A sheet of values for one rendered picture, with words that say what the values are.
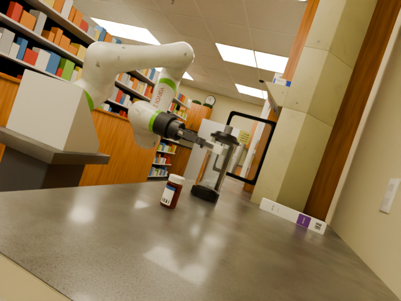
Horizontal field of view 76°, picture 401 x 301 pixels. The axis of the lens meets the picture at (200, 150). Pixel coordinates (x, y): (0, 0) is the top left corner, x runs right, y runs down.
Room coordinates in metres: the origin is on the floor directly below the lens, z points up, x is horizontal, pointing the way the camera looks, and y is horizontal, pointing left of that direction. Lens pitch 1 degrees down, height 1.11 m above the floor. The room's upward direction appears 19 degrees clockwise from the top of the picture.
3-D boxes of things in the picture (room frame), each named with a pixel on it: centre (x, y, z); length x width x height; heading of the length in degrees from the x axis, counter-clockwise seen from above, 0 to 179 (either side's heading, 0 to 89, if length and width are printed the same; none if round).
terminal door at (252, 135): (1.57, -0.24, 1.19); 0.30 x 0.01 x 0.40; 65
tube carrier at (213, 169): (0.91, -0.07, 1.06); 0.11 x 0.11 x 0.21
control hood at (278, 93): (1.37, -0.29, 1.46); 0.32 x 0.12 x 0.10; 162
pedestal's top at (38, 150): (0.99, 0.55, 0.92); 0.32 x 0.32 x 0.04; 77
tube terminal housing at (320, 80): (1.32, -0.47, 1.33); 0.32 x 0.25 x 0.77; 162
